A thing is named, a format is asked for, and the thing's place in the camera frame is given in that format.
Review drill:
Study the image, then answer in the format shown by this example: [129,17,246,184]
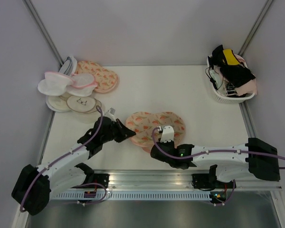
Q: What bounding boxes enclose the aluminium mounting rail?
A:
[61,170,283,190]

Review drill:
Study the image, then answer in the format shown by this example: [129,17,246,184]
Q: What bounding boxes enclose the cream round mesh bag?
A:
[46,96,70,113]

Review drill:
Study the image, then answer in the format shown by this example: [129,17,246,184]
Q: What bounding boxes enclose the white pink-trimmed mesh bag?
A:
[38,71,75,96]

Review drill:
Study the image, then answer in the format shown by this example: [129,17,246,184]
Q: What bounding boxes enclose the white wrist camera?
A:
[158,125,174,143]
[104,108,116,122]

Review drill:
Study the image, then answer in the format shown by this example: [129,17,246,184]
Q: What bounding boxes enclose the beige bag with bra print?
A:
[66,95,102,114]

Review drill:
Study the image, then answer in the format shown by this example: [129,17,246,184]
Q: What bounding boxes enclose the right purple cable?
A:
[152,127,285,207]

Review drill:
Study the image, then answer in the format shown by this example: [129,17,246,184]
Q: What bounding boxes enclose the peach floral mesh laundry bag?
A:
[125,112,186,153]

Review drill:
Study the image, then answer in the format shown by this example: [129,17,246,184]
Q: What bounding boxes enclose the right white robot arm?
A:
[151,138,280,188]

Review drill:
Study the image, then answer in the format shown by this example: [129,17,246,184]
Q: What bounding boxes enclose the purple cable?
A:
[152,127,285,207]
[20,105,109,212]

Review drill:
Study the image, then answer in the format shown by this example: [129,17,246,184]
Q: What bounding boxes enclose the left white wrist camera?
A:
[104,108,116,122]

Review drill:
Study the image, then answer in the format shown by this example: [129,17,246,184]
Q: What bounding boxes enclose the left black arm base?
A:
[92,173,110,189]

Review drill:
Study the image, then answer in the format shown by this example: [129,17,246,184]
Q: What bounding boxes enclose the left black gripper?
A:
[101,118,135,143]

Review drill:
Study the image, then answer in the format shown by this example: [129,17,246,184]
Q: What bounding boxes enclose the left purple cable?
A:
[20,105,109,212]

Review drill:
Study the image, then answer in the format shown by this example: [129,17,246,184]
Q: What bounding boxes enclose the white blue-trimmed mesh bag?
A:
[59,56,77,76]

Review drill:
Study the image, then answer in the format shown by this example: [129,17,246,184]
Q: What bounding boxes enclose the yellow garment in basket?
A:
[223,49,240,66]

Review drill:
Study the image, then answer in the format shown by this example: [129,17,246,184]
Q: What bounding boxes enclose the black bra in basket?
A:
[209,45,256,87]

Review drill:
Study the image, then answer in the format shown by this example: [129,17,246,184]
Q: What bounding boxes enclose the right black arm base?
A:
[191,173,215,191]

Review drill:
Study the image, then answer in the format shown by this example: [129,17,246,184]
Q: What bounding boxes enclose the white plastic laundry basket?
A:
[204,55,256,104]

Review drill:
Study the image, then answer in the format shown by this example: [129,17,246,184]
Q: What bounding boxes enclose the pink bra in basket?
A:
[235,79,257,96]

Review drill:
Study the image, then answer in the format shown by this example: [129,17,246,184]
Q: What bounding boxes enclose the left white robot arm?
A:
[11,117,136,216]

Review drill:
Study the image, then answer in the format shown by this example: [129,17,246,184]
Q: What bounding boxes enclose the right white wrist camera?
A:
[158,125,174,143]

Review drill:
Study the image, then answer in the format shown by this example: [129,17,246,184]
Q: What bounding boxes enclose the white slotted cable duct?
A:
[53,190,225,201]

